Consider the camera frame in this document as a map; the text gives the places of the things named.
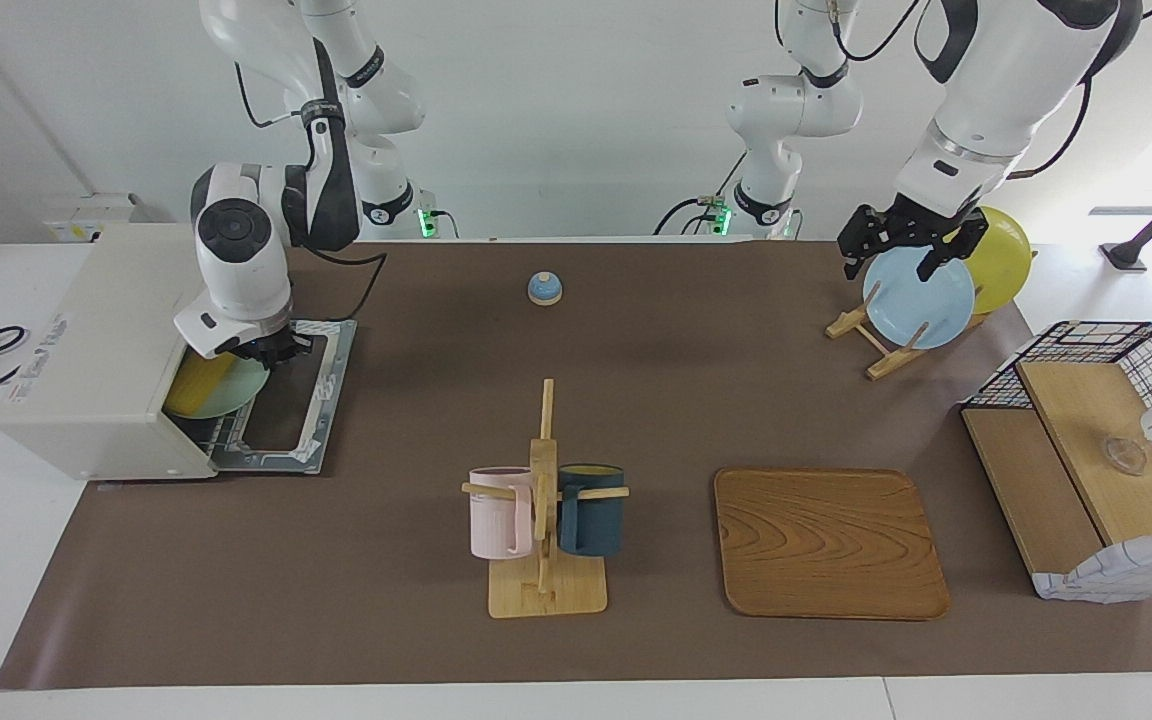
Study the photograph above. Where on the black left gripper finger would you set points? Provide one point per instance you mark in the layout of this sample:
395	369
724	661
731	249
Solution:
850	262
933	262

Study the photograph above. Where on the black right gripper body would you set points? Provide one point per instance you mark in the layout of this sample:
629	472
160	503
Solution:
281	350

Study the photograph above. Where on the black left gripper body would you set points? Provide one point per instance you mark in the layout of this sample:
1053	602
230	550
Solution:
901	225

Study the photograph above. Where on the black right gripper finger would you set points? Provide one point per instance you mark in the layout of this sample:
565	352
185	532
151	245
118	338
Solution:
268	364

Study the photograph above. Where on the light green plate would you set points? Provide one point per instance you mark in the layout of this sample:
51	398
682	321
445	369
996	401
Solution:
246	390

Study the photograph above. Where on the yellow corn cob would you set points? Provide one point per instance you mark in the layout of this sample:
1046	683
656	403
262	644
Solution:
198	385

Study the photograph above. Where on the beige toaster oven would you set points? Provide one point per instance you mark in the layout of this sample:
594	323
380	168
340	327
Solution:
96	350

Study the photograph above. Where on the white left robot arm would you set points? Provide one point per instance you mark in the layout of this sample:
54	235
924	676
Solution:
996	100

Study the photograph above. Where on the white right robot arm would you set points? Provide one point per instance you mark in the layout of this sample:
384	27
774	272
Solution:
236	260

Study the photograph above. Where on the light blue plate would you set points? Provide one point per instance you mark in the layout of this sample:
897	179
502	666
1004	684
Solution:
916	305

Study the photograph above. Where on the yellow plate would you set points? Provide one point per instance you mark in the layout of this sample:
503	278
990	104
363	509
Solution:
1001	260

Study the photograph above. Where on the wooden plate rack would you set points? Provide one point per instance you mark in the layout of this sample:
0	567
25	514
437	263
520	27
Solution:
891	362

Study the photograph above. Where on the wooden shelf box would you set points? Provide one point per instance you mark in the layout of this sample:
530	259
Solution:
1086	420

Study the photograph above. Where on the white outlet box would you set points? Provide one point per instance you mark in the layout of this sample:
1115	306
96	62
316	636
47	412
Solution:
86	215

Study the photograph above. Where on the brown table mat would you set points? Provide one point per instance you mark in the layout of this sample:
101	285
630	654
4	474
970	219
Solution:
636	400

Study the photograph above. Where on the small blue call bell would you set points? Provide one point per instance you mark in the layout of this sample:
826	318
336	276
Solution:
544	290

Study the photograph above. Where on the pink mug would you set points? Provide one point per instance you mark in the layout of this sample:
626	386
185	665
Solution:
496	515

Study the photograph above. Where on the small clear glass dish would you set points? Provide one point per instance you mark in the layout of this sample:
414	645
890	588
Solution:
1124	455

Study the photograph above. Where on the wooden serving tray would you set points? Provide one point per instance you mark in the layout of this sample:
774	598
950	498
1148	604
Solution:
826	540

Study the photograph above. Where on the dark teal mug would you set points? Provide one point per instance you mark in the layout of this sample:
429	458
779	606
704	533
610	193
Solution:
591	520

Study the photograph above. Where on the wooden mug rack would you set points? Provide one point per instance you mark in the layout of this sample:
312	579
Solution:
546	595

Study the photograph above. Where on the white grid patterned cloth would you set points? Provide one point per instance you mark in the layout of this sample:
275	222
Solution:
1116	575

